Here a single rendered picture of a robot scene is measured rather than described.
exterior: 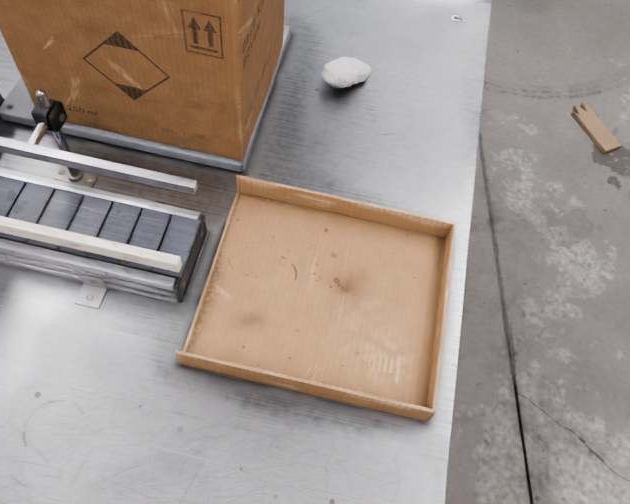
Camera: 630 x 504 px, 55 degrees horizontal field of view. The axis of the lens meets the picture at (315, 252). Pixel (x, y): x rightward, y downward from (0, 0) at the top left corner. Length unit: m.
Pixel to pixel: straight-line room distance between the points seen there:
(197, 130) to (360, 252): 0.27
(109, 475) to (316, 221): 0.40
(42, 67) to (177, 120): 0.18
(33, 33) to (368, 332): 0.54
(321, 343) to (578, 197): 1.50
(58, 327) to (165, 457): 0.21
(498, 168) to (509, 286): 0.43
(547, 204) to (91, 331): 1.58
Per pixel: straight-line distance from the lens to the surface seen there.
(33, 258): 0.81
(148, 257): 0.72
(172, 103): 0.83
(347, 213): 0.84
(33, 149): 0.78
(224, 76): 0.76
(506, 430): 1.70
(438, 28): 1.15
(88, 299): 0.80
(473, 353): 1.74
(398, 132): 0.96
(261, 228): 0.83
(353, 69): 0.99
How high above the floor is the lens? 1.54
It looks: 60 degrees down
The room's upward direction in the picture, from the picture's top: 9 degrees clockwise
